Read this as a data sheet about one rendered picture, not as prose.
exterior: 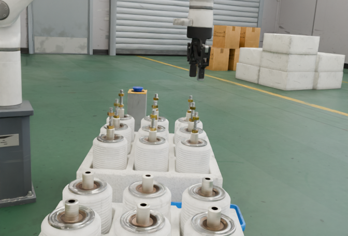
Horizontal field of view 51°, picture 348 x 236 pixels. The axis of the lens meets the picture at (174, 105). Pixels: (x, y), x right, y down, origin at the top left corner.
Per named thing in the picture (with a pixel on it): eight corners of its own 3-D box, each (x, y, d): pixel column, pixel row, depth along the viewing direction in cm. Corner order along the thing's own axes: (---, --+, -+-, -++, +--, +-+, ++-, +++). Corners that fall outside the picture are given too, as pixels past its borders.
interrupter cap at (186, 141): (212, 143, 104) (212, 141, 104) (199, 150, 98) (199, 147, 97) (189, 137, 108) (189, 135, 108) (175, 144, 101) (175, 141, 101)
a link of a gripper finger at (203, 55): (201, 44, 103) (198, 64, 105) (203, 46, 101) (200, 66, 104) (210, 45, 103) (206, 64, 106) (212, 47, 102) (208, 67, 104)
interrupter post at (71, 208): (62, 222, 59) (62, 204, 58) (66, 215, 61) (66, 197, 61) (76, 223, 59) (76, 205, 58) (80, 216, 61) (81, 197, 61)
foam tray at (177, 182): (76, 233, 99) (76, 171, 96) (101, 175, 138) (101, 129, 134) (217, 238, 101) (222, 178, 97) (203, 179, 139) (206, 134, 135)
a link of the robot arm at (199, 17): (171, 25, 109) (172, 4, 108) (205, 27, 113) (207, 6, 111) (180, 26, 101) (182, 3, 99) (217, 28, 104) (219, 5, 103)
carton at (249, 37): (258, 49, 513) (260, 27, 507) (244, 48, 503) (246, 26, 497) (246, 47, 540) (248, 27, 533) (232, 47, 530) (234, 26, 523)
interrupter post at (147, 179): (140, 193, 71) (141, 177, 70) (141, 188, 73) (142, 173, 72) (153, 194, 71) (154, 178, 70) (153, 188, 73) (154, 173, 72)
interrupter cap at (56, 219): (40, 231, 57) (40, 226, 56) (56, 206, 64) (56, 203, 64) (89, 233, 57) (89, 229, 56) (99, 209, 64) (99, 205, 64)
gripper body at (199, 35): (217, 25, 104) (214, 58, 106) (206, 25, 112) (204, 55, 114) (192, 24, 102) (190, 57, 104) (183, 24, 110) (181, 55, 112)
